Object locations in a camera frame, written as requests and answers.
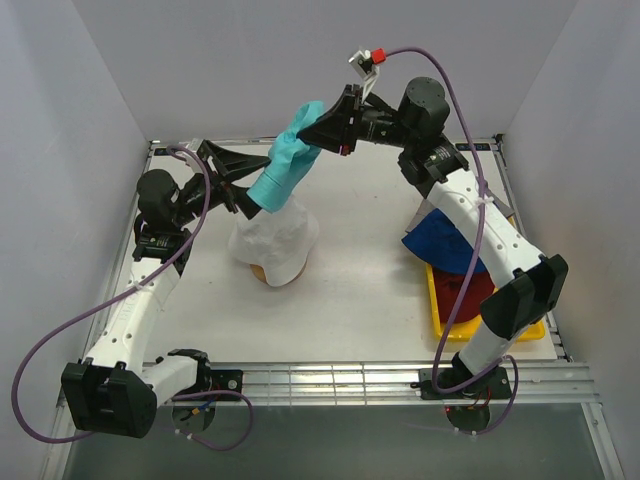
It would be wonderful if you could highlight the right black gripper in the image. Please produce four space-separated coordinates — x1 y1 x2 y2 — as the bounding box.
294 86 414 157

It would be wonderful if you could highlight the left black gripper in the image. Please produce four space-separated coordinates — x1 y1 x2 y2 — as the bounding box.
172 141 280 228

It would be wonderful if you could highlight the teal bucket hat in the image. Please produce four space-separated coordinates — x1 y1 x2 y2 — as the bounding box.
248 101 324 213

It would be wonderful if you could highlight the white bucket hat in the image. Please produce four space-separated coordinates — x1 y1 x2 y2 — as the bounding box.
228 196 319 270

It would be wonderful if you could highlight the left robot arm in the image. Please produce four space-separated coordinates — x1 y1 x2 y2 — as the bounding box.
61 140 270 438

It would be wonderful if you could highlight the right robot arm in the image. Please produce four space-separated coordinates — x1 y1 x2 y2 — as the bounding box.
297 77 568 397

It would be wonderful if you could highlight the wooden hat stand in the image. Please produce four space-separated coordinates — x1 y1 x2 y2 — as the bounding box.
249 263 307 288

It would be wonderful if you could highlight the grey cap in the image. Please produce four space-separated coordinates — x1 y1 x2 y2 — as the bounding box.
405 184 518 248

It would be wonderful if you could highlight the blue bucket hat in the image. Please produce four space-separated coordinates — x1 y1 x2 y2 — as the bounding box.
402 209 473 275

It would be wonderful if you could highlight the dark red hat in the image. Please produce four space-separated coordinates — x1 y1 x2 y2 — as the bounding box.
430 267 497 326

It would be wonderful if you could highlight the yellow plastic tray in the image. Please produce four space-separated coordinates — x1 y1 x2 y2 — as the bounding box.
424 262 546 343

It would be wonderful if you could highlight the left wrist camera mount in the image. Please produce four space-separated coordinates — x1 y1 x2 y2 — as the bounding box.
187 138 212 163

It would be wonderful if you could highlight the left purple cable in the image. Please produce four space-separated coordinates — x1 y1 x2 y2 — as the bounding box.
10 144 254 451

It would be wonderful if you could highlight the purple cable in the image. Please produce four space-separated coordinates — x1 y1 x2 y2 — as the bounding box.
384 45 519 436
10 144 254 451

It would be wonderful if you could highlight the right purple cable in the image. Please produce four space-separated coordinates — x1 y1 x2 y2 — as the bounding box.
384 45 519 436

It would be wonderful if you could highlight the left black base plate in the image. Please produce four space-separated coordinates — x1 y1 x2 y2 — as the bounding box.
171 369 244 402

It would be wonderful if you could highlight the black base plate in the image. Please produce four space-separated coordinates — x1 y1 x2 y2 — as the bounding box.
171 369 244 402
409 367 512 400

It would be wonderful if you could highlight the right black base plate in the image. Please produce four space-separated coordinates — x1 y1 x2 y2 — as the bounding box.
409 367 512 400

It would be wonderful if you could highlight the aluminium front rail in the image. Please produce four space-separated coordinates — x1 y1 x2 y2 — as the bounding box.
54 362 601 409

